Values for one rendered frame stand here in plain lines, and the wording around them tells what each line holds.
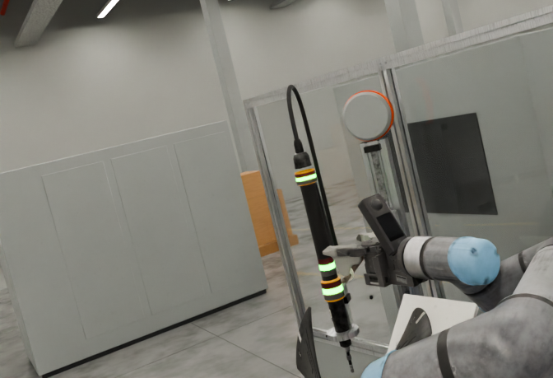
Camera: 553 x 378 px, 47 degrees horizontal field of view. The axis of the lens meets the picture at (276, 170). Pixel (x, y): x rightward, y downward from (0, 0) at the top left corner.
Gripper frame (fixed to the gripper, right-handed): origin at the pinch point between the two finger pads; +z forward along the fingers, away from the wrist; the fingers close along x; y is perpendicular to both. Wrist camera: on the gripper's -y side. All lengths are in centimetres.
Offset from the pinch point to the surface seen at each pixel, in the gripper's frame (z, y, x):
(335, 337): 5.3, 20.0, -3.6
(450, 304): 15, 31, 42
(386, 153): 44, -9, 58
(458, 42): 18, -36, 70
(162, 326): 539, 160, 155
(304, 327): 38.4, 28.4, 10.6
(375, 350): 85, 68, 69
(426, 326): -2.1, 24.0, 15.6
